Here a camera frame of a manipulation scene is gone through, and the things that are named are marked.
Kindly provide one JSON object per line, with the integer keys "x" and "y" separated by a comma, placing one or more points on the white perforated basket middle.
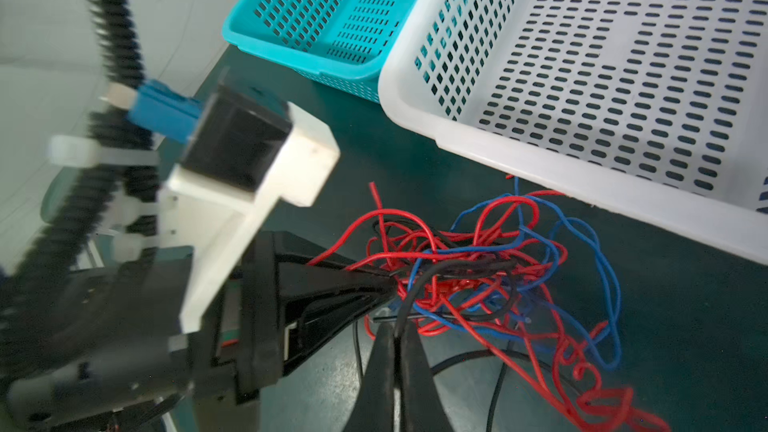
{"x": 653, "y": 109}

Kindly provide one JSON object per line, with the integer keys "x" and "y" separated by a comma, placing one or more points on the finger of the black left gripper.
{"x": 317, "y": 302}

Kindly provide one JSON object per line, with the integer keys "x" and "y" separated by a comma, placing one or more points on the teal perforated basket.
{"x": 339, "y": 43}

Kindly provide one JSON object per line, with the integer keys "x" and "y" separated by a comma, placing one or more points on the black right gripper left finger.
{"x": 374, "y": 407}

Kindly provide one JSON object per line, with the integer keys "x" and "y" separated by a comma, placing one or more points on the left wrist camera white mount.
{"x": 245, "y": 150}

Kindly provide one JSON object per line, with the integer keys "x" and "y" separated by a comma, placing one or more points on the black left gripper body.
{"x": 148, "y": 365}

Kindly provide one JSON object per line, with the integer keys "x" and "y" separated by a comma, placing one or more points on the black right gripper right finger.
{"x": 420, "y": 406}

